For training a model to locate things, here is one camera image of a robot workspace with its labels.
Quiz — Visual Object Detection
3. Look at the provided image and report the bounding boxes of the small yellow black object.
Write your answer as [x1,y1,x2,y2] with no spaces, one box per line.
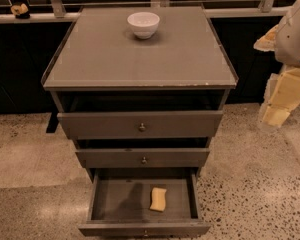
[10,3,30,19]

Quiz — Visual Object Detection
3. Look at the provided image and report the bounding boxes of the metal railing frame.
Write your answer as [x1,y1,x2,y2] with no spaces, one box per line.
[0,0,300,25]

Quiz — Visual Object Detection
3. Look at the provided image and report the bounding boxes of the grey top drawer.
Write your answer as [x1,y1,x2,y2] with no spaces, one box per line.
[57,95,224,140]

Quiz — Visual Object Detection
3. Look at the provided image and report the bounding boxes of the yellow sponge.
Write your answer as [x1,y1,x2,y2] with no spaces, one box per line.
[150,187,167,212]

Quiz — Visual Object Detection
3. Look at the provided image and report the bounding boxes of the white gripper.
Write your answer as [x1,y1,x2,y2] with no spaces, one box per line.
[253,25,300,127]

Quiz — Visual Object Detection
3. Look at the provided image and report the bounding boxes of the grey drawer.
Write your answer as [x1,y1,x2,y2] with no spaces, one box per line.
[76,138,209,168]
[79,168,210,237]
[57,95,224,140]

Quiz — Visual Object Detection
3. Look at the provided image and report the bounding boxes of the white ceramic bowl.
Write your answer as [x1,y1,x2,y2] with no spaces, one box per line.
[127,12,160,39]

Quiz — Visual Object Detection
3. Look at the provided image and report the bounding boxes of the grey drawer cabinet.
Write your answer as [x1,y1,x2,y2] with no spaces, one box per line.
[41,5,240,182]

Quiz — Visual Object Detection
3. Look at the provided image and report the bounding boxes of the grey middle drawer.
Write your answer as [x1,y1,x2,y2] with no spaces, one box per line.
[76,138,209,168]

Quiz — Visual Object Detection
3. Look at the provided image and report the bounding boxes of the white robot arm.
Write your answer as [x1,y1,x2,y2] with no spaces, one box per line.
[253,0,300,128]

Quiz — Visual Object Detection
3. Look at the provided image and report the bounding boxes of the grey bottom drawer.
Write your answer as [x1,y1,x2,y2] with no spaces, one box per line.
[79,168,210,237]

